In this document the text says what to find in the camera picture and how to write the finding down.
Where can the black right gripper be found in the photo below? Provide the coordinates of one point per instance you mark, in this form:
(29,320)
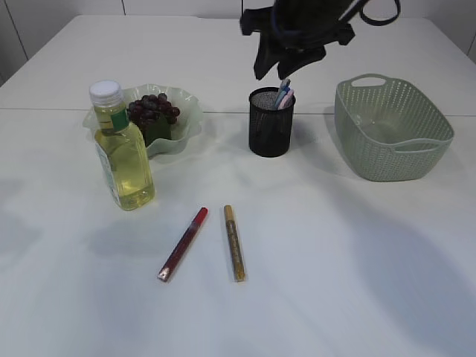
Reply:
(294,33)

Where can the silver glitter pen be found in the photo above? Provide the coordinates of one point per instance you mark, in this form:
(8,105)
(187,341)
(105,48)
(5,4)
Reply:
(285,83)

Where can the blue scissors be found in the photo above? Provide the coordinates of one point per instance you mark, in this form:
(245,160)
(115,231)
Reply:
(280,97)

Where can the pink scissors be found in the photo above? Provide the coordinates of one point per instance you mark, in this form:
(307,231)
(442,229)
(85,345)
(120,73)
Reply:
(287,99)

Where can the clear plastic sheet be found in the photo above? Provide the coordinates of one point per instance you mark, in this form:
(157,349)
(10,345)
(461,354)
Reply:
(364,121)

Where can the red grape bunch with leaves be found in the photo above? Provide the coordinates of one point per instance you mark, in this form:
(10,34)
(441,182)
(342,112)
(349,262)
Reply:
(154,115)

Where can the red glitter pen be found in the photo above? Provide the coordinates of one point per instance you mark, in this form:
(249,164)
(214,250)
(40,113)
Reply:
(168,269)

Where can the yellow tea bottle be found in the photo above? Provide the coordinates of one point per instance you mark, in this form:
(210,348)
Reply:
(120,147)

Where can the gold glitter pen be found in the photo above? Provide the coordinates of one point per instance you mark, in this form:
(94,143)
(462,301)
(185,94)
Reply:
(234,245)

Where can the black mesh pen holder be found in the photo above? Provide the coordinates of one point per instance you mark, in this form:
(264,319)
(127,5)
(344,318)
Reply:
(269,130)

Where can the pale green wavy glass plate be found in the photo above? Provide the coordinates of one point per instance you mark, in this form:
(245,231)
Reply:
(187,103)

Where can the green woven plastic basket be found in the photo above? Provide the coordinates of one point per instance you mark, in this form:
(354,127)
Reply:
(409,139)

